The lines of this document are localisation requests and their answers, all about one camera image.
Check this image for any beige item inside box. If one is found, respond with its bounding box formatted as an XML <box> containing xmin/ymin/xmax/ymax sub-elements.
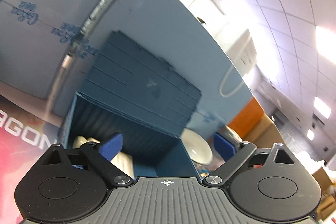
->
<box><xmin>72</xmin><ymin>133</ymin><xmax>135</xmax><ymax>178</ymax></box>

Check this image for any grey lidded container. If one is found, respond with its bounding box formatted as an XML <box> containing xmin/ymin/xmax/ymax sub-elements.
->
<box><xmin>218</xmin><ymin>126</ymin><xmax>243</xmax><ymax>146</ymax></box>

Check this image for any orange box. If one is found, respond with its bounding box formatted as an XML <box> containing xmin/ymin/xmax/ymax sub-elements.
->
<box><xmin>228</xmin><ymin>97</ymin><xmax>264</xmax><ymax>139</ymax></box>

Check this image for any white ceramic bowl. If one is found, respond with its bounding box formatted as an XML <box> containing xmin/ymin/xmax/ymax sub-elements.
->
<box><xmin>181</xmin><ymin>128</ymin><xmax>213</xmax><ymax>165</ymax></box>

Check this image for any brown cardboard box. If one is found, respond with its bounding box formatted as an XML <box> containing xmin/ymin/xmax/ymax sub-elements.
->
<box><xmin>243</xmin><ymin>114</ymin><xmax>285</xmax><ymax>148</ymax></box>

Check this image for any dark blue plastic storage box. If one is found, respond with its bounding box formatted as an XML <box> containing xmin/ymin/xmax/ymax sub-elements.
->
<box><xmin>59</xmin><ymin>32</ymin><xmax>202</xmax><ymax>177</ymax></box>

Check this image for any red printed desk mat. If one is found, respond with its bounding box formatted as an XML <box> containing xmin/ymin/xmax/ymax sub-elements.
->
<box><xmin>1</xmin><ymin>96</ymin><xmax>59</xmax><ymax>223</ymax></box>

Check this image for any right light blue carton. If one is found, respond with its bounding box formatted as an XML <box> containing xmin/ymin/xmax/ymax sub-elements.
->
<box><xmin>53</xmin><ymin>0</ymin><xmax>252</xmax><ymax>137</ymax></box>

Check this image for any light blue carton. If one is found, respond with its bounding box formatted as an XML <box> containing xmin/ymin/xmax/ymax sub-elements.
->
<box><xmin>53</xmin><ymin>0</ymin><xmax>252</xmax><ymax>137</ymax></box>
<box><xmin>1</xmin><ymin>0</ymin><xmax>100</xmax><ymax>98</ymax></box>

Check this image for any left light blue carton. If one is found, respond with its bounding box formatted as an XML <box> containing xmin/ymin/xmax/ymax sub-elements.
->
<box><xmin>1</xmin><ymin>0</ymin><xmax>100</xmax><ymax>98</ymax></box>

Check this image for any white paper bag with handle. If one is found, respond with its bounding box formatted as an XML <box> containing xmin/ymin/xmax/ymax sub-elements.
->
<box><xmin>219</xmin><ymin>30</ymin><xmax>257</xmax><ymax>98</ymax></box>

